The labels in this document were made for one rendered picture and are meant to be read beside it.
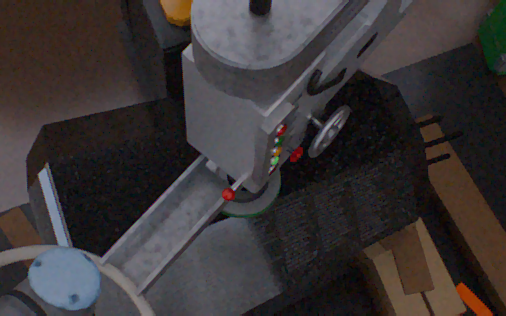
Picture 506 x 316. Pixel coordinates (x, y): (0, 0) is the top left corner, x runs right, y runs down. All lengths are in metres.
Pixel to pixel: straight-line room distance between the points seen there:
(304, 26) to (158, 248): 0.71
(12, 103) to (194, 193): 1.60
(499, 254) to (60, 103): 1.87
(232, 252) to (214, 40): 0.95
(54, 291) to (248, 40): 0.58
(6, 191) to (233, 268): 1.27
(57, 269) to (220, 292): 1.25
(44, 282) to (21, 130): 2.30
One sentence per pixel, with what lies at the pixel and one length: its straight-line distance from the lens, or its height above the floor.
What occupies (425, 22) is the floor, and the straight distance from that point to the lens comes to 3.57.
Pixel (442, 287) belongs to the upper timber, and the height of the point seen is 0.23.
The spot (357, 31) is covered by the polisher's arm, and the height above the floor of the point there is 1.44.
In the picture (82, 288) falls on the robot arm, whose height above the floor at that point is 1.92.
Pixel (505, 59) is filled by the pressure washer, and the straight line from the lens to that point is 3.39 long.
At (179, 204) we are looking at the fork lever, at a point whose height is 1.12.
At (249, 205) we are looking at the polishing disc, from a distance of 2.06.
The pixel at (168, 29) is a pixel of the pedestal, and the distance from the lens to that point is 2.53.
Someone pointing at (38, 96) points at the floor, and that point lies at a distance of 3.31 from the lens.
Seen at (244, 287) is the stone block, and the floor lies 0.70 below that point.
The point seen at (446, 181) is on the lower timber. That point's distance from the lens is 3.10.
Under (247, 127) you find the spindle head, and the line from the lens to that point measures 1.52.
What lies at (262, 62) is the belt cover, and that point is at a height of 1.74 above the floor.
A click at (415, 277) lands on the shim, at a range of 2.80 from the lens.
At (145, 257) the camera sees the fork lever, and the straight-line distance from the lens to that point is 1.81.
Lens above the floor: 2.86
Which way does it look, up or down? 66 degrees down
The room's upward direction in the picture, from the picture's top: 7 degrees clockwise
